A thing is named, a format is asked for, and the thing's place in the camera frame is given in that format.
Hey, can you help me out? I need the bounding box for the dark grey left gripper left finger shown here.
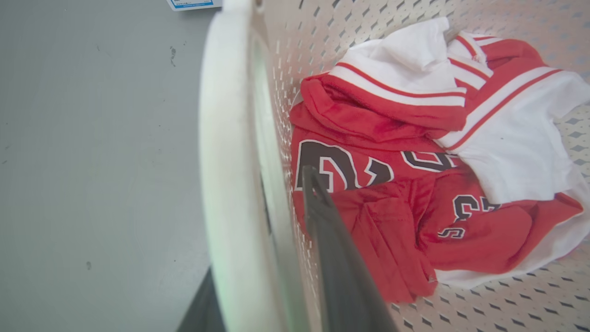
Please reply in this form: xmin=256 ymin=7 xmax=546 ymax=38
xmin=177 ymin=267 xmax=227 ymax=332

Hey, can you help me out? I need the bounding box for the white garment with red stripes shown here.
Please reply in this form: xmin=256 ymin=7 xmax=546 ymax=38
xmin=328 ymin=17 xmax=590 ymax=290

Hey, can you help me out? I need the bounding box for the white card with blue print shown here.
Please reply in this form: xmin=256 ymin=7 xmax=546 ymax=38
xmin=166 ymin=0 xmax=223 ymax=12

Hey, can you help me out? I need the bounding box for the white perforated plastic laundry basket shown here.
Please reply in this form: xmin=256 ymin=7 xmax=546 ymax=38
xmin=198 ymin=0 xmax=590 ymax=332

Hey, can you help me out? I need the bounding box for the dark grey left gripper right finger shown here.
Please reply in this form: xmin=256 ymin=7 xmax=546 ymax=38
xmin=302 ymin=165 xmax=400 ymax=332

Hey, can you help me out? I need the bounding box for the red basketball jersey with numbers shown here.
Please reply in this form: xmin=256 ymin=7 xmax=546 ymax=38
xmin=289 ymin=39 xmax=584 ymax=303

